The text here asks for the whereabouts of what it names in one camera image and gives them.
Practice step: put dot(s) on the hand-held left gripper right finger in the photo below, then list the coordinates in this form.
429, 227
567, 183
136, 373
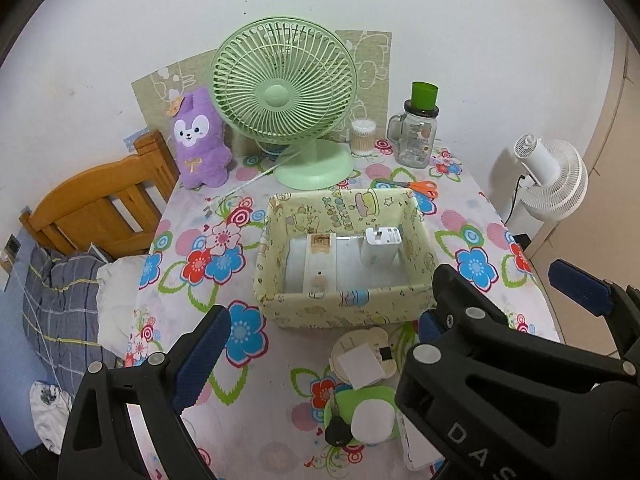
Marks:
429, 327

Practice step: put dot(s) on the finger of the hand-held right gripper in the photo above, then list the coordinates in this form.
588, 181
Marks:
580, 287
457, 300

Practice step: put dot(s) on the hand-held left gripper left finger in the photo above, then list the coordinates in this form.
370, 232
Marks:
200, 360

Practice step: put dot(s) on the white cube charger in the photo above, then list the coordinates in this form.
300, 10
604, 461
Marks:
362, 367

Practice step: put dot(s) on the yellow cartoon fabric storage box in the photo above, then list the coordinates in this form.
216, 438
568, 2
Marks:
320, 310

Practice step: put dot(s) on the white round pad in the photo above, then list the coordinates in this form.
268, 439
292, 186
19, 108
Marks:
372, 422

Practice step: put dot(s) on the clear plastic bag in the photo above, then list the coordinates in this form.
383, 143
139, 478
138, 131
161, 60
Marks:
415, 440

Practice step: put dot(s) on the key with black head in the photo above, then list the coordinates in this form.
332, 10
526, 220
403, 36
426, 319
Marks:
336, 432

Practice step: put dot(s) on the small black object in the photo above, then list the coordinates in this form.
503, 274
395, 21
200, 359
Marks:
521, 240

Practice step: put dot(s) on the beige bear-shaped mirror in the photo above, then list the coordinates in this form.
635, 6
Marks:
345, 347

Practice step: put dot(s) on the white flat charger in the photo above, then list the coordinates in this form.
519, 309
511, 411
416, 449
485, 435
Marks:
380, 247

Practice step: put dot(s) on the white pillow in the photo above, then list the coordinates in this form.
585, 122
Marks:
117, 300

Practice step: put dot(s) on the white clip fan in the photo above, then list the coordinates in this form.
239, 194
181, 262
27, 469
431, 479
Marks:
560, 180

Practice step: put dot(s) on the floral tablecloth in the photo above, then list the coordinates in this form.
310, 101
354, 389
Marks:
225, 245

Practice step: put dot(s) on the white power strip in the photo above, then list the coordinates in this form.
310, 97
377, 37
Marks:
312, 265

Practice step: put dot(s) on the grey plaid blanket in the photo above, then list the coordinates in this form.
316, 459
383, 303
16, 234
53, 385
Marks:
60, 310

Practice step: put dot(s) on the white crumpled clothing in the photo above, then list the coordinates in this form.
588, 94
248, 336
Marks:
50, 415

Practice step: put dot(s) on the glass jar mug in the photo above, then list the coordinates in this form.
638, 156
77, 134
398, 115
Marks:
415, 140

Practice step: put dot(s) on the cotton swab container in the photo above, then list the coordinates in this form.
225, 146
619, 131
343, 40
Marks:
362, 140

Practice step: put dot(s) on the purple plush toy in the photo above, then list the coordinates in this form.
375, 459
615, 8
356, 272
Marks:
197, 155

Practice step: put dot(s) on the green plastic cup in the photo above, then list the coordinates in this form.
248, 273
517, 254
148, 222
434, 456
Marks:
425, 95

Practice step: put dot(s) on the green desk fan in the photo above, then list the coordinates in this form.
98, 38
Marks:
277, 95

